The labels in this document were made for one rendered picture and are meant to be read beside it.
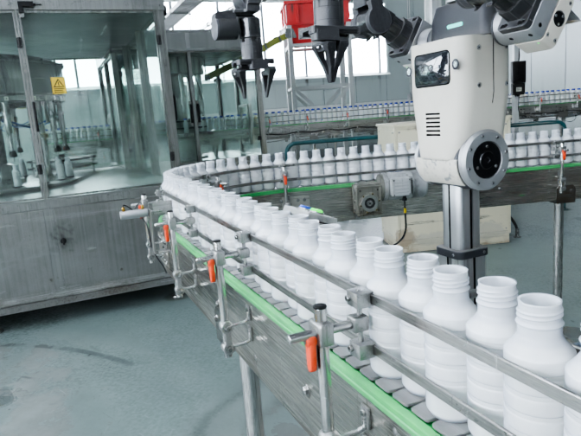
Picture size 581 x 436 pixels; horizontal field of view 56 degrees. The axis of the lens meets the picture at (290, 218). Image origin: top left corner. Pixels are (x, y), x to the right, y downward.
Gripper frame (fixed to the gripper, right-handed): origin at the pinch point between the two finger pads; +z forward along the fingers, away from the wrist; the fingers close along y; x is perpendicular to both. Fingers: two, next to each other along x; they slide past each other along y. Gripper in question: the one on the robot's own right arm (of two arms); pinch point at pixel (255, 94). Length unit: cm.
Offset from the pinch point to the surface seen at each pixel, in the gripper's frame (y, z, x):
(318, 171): -62, 34, -91
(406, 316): 19, 28, 93
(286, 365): 21, 48, 60
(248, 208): 16.5, 24.4, 34.1
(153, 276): -5, 119, -265
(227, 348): 26, 50, 42
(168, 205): 19, 33, -40
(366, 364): 18, 39, 82
